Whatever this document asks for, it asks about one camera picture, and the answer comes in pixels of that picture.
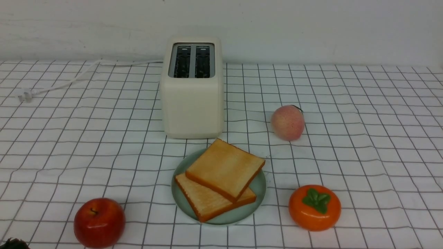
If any toast slice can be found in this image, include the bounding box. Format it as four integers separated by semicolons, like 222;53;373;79
175;173;257;222
185;139;265;202

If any cream white toaster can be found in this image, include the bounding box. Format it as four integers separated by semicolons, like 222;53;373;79
159;37;225;139

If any pink peach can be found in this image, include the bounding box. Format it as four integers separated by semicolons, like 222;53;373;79
271;105;305;141

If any light green plate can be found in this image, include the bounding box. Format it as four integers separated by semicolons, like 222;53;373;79
171;148;267;226

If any orange persimmon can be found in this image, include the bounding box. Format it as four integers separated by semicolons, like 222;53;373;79
288;185;342;232

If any white grid tablecloth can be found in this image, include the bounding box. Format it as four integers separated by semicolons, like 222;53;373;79
0;61;443;249

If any red apple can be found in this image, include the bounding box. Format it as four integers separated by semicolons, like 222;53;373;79
73;197;126;249

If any dark object at left edge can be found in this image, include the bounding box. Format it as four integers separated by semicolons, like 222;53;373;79
0;238;29;249

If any white power cord with plug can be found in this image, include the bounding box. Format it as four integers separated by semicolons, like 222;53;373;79
17;59;163;102

